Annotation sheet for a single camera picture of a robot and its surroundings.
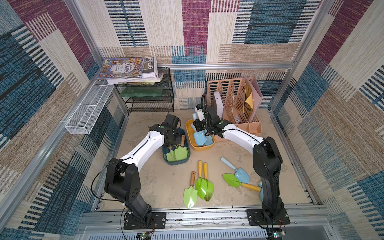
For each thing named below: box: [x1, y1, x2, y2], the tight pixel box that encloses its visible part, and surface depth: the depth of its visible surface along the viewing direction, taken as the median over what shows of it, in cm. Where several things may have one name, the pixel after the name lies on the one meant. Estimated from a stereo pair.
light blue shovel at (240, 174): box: [220, 157, 251, 184], surface depth 89 cm
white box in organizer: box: [213, 91, 224, 121], surface depth 98 cm
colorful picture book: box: [97, 57, 146, 80], surface depth 83 cm
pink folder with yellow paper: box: [244, 75, 263, 123], surface depth 93 cm
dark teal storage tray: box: [162, 128, 191, 166], surface depth 95 cm
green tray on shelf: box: [120, 86, 164, 97], surface depth 101 cm
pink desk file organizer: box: [207, 77, 262, 134], surface depth 107 cm
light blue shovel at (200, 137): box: [193, 129, 207, 147], surface depth 95 cm
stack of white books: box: [106, 56, 164, 85], surface depth 84 cm
